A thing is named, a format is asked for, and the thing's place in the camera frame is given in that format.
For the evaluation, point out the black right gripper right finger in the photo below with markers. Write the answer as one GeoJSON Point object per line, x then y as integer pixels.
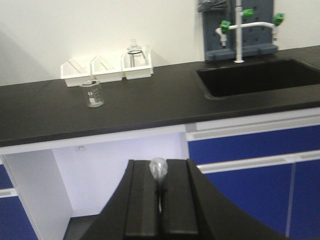
{"type": "Point", "coordinates": [178, 215]}

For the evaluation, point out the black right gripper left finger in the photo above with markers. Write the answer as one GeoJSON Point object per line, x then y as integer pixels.
{"type": "Point", "coordinates": [142, 214]}

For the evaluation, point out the clear plastic dropper pipette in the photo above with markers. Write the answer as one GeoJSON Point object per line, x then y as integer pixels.
{"type": "Point", "coordinates": [158, 167]}

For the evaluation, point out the blue cabinet door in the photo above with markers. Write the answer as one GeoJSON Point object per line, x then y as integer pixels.
{"type": "Point", "coordinates": [284, 197]}

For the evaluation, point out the blue left cabinet front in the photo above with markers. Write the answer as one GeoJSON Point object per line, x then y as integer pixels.
{"type": "Point", "coordinates": [14, 222]}

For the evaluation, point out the blue cabinet drawer front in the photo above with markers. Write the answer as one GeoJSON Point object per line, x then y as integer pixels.
{"type": "Point", "coordinates": [255, 145]}

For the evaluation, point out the right white storage bin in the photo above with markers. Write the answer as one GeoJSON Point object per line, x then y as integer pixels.
{"type": "Point", "coordinates": [137, 67]}

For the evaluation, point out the white storage bin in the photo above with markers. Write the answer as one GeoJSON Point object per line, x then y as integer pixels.
{"type": "Point", "coordinates": [106, 67]}
{"type": "Point", "coordinates": [77, 70]}
{"type": "Point", "coordinates": [137, 67]}

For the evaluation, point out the middle white storage bin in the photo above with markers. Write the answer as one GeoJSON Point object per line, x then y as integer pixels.
{"type": "Point", "coordinates": [106, 67]}

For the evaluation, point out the clear glass flask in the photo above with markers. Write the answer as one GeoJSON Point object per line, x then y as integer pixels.
{"type": "Point", "coordinates": [136, 54]}

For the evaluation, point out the left white storage bin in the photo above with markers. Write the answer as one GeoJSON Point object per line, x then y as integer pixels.
{"type": "Point", "coordinates": [77, 70]}

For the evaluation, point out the black lab sink basin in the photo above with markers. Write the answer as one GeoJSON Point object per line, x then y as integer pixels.
{"type": "Point", "coordinates": [255, 77]}

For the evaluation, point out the grey pegboard drying rack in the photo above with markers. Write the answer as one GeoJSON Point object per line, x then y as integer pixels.
{"type": "Point", "coordinates": [256, 40]}

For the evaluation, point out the white lab faucet green taps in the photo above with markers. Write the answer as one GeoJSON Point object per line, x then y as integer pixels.
{"type": "Point", "coordinates": [240, 13]}

